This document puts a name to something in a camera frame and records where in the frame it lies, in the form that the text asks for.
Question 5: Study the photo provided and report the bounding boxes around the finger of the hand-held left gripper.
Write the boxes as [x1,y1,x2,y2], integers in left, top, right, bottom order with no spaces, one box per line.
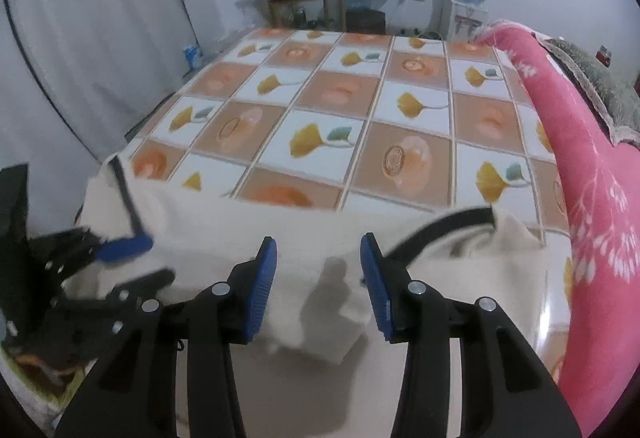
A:
[30,228,154,276]
[50,268,176,319]

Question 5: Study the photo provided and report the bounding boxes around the white curtain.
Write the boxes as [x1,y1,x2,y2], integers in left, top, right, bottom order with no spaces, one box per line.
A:
[0,0,201,234]

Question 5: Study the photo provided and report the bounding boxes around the green patterned pillow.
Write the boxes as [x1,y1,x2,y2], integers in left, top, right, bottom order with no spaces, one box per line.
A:
[532,32,640,146]

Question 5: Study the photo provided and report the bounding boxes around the beige zip jacket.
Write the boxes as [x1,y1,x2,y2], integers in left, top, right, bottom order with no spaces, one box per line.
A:
[75,155,573,438]

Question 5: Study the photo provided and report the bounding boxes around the tile pattern tablecloth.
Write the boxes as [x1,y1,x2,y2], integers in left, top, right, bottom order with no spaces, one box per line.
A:
[122,26,576,369]

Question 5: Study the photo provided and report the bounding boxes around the black round object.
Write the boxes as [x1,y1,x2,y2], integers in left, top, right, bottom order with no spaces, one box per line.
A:
[347,8,387,33]

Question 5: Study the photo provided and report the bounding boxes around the white water dispenser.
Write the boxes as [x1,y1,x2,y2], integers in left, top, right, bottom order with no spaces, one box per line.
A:
[442,0,491,42]

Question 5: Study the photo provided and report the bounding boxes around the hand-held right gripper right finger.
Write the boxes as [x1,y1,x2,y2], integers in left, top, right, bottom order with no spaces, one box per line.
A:
[360,232,583,438]

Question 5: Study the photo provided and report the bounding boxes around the pink floral blanket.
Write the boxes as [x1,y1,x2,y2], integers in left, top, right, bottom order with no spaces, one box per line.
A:
[475,18,640,436]

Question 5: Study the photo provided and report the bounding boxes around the green fuzzy clothing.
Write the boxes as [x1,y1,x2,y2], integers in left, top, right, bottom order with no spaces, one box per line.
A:
[0,348,96,434]

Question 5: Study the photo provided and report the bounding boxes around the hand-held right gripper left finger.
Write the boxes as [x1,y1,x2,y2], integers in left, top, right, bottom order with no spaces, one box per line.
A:
[54,235,278,438]

